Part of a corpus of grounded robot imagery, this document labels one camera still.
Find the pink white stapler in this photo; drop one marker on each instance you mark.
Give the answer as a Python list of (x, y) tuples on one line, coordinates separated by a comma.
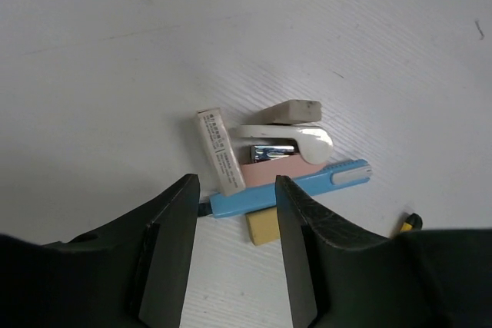
[(293, 150)]

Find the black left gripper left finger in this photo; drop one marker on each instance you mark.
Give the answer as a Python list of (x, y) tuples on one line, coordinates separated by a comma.
[(130, 272)]

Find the yellow eraser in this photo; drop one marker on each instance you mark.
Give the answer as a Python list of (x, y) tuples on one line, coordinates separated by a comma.
[(263, 226)]

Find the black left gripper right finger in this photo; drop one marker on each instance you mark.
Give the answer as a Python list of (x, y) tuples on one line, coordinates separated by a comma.
[(341, 275)]

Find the grey white eraser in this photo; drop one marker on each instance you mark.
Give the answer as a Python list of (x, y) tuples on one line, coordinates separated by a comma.
[(290, 112)]

